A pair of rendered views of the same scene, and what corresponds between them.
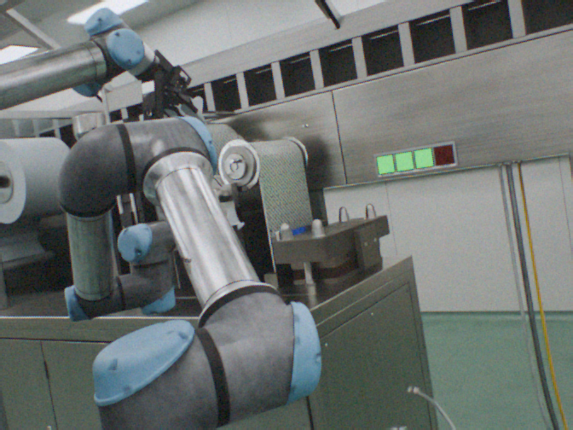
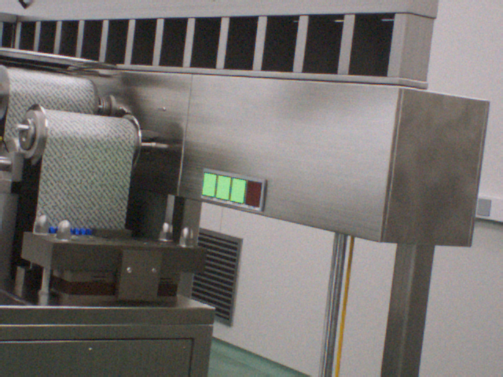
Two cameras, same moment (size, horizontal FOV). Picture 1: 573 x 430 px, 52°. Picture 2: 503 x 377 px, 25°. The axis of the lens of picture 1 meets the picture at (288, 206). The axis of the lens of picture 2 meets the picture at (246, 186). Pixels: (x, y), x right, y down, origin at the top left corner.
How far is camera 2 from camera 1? 1.50 m
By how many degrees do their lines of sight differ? 21
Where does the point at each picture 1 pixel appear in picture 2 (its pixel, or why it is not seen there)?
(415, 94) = (251, 108)
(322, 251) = (50, 257)
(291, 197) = (92, 189)
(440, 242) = not seen: outside the picture
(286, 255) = (28, 250)
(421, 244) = not seen: outside the picture
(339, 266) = (80, 283)
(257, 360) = not seen: outside the picture
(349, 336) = (32, 357)
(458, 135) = (270, 173)
